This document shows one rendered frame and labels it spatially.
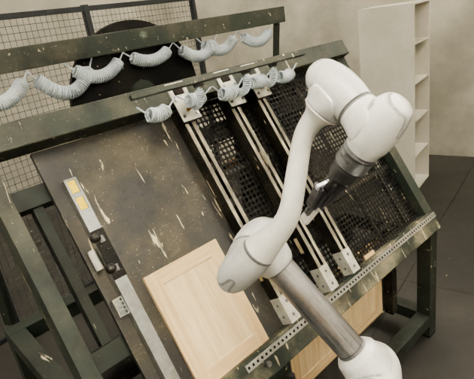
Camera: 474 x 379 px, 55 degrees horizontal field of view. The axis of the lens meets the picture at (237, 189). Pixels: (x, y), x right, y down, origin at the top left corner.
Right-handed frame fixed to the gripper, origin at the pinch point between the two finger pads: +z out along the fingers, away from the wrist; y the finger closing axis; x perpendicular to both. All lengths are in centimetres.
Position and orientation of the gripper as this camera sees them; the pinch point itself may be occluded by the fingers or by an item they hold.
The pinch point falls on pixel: (309, 213)
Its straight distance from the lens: 130.6
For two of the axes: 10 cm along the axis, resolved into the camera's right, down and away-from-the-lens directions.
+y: -8.1, 1.0, -5.7
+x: 4.3, 7.6, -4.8
